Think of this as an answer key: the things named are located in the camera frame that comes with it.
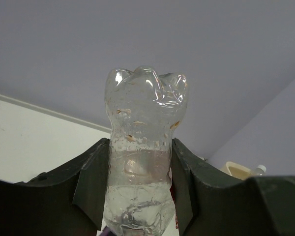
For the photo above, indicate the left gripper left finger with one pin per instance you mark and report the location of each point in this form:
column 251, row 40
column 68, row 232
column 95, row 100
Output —
column 66, row 201

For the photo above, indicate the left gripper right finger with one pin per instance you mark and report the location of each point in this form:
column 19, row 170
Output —
column 210, row 202

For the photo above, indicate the clear white cap bottle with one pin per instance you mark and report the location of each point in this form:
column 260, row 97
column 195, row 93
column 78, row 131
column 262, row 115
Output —
column 260, row 170

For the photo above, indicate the crushed red label bottle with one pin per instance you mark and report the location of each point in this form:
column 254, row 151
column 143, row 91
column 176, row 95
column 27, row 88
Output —
column 144, row 109

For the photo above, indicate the beige plastic bin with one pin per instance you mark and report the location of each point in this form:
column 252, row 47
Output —
column 236, row 170

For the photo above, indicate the metal table rail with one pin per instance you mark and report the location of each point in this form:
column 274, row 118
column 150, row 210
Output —
column 54, row 114

